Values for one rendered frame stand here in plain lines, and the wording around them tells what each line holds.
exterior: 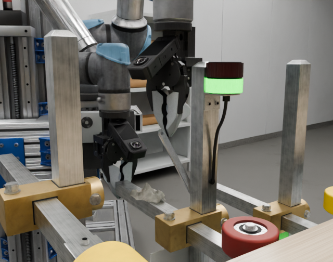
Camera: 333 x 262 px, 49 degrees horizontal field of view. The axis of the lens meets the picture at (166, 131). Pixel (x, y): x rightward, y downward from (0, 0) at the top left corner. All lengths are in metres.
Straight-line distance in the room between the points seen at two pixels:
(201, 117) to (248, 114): 4.54
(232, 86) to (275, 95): 5.06
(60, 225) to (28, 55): 0.96
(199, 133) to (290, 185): 0.29
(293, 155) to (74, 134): 0.49
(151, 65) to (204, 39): 3.85
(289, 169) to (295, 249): 0.34
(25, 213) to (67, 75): 0.19
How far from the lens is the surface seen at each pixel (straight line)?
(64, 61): 0.50
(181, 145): 3.92
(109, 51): 0.82
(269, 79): 5.47
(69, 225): 0.43
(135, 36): 1.21
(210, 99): 0.63
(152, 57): 0.64
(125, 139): 0.81
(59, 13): 1.03
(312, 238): 0.56
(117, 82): 0.83
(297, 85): 0.80
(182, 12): 0.68
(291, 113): 0.82
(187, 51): 0.72
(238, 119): 5.01
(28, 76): 1.33
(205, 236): 0.62
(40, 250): 1.49
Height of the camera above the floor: 1.14
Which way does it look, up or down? 11 degrees down
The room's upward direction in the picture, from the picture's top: straight up
